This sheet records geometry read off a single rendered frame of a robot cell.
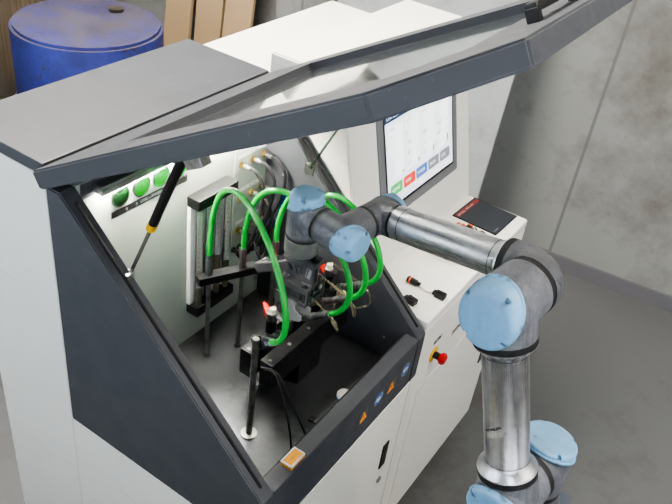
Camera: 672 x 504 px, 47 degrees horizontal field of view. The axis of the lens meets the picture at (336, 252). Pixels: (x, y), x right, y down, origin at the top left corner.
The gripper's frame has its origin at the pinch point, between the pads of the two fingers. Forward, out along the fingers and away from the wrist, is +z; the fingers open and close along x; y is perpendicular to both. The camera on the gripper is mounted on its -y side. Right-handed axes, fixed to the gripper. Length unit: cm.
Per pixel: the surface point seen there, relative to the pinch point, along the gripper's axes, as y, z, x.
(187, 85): -43, -40, 12
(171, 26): -218, 35, 187
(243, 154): -31.5, -22.9, 20.6
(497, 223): 15, 12, 94
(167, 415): -3.9, 7.0, -35.0
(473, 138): -37, 39, 200
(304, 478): 22.0, 22.2, -19.2
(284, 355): 0.7, 11.9, 0.1
